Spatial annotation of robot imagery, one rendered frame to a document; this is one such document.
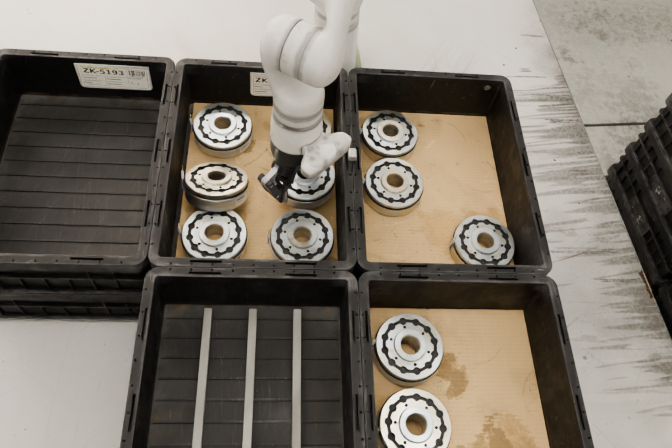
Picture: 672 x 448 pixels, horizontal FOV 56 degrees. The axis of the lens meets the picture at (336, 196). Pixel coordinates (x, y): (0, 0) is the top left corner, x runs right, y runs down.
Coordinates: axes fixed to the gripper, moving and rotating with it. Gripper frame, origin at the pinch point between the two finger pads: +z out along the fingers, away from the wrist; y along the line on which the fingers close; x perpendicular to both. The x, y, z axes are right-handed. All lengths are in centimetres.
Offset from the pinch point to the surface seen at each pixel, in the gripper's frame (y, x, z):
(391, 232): -7.8, 16.4, 4.4
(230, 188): 8.0, -6.0, -1.1
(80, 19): -6, -72, 17
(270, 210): 4.0, -0.9, 4.4
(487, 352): -2.4, 40.5, 4.5
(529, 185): -25.5, 28.9, -5.5
